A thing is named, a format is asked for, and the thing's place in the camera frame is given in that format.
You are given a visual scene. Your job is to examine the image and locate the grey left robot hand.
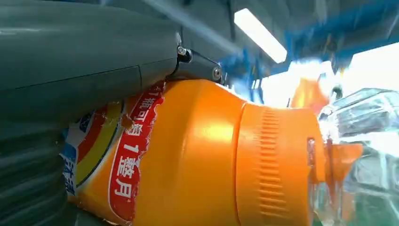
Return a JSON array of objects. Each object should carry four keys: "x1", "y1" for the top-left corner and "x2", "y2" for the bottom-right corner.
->
[{"x1": 0, "y1": 0, "x2": 224, "y2": 132}]

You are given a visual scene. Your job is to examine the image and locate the orange drink bottle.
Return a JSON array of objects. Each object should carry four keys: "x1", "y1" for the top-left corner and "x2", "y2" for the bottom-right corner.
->
[{"x1": 59, "y1": 78, "x2": 399, "y2": 226}]

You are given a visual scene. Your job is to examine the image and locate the ceiling light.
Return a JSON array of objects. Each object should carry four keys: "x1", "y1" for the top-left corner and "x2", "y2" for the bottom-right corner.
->
[{"x1": 233, "y1": 8, "x2": 288, "y2": 65}]

